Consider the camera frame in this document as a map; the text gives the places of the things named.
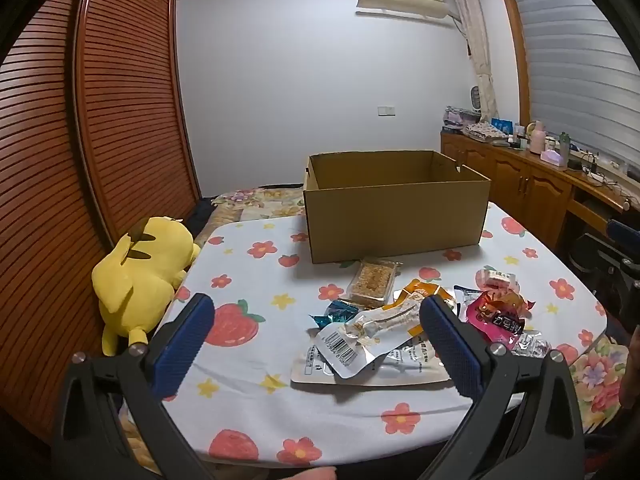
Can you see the pink white snack packet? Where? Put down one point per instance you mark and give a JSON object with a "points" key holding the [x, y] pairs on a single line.
{"points": [[495, 278]]}

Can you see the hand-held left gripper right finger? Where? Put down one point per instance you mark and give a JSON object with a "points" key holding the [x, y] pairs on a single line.
{"points": [[452, 352]]}

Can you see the dark chair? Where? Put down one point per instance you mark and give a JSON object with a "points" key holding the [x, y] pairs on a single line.
{"points": [[600, 260]]}

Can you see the wooden sideboard cabinet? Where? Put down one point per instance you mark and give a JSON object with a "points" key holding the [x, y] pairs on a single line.
{"points": [[505, 170]]}

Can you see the green bottle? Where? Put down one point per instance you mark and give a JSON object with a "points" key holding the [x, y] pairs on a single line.
{"points": [[564, 147]]}

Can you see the small white fan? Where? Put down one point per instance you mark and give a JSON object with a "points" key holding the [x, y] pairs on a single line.
{"points": [[476, 99]]}

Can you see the wooden window frame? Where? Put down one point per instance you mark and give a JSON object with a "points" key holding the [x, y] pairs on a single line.
{"points": [[512, 50]]}

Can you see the clear-wrapped granola bar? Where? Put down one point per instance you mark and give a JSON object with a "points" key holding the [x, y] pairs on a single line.
{"points": [[372, 280]]}

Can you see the small clear snack packet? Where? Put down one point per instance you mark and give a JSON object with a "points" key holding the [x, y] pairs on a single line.
{"points": [[532, 345]]}

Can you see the orange snack packet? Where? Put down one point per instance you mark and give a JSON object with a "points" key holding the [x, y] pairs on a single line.
{"points": [[422, 290]]}

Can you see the floral cloth pile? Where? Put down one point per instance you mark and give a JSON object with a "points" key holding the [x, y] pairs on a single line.
{"points": [[482, 132]]}

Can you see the purple bag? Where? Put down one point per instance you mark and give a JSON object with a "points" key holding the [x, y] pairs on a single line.
{"points": [[460, 116]]}

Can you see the silver barcode snack packet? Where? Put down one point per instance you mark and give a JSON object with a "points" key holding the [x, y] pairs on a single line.
{"points": [[360, 332]]}

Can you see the red snack packet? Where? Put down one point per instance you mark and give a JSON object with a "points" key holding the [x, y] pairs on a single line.
{"points": [[500, 322]]}

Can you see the pink thermos jug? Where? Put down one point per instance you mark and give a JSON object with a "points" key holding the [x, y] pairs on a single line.
{"points": [[537, 139]]}

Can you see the blue box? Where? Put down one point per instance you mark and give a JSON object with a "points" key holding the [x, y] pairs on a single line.
{"points": [[502, 126]]}

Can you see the pink tissue box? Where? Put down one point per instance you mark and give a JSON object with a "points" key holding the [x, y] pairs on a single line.
{"points": [[552, 158]]}

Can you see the wooden louvered wardrobe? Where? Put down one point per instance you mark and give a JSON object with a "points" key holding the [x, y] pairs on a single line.
{"points": [[100, 110]]}

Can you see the cream curtain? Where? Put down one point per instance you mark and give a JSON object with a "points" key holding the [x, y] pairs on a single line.
{"points": [[475, 35]]}

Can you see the floral bed blanket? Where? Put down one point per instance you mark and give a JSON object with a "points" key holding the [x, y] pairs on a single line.
{"points": [[250, 205]]}

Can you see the large white snack packet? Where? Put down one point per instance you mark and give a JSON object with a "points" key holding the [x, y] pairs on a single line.
{"points": [[400, 366]]}

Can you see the brown cardboard box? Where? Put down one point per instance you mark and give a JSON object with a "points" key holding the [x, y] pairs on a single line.
{"points": [[395, 225]]}

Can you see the white power strip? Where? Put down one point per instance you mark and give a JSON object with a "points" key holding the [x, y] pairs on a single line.
{"points": [[595, 174]]}

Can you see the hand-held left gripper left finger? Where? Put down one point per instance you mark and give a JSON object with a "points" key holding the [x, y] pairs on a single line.
{"points": [[184, 347]]}

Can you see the blue white snack packet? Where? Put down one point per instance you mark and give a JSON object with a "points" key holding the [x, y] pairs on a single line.
{"points": [[467, 300]]}

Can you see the teal candy wrapper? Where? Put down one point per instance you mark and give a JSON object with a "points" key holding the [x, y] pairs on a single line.
{"points": [[340, 312]]}

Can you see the grey window blind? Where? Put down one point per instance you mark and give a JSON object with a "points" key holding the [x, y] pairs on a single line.
{"points": [[575, 70]]}

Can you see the person's left hand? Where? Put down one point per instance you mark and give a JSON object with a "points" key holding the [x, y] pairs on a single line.
{"points": [[312, 475]]}

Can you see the yellow plush toy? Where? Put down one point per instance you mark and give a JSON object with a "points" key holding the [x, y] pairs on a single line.
{"points": [[145, 270]]}

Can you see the strawberry print tablecloth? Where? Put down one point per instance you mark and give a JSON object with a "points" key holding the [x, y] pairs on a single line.
{"points": [[260, 285]]}

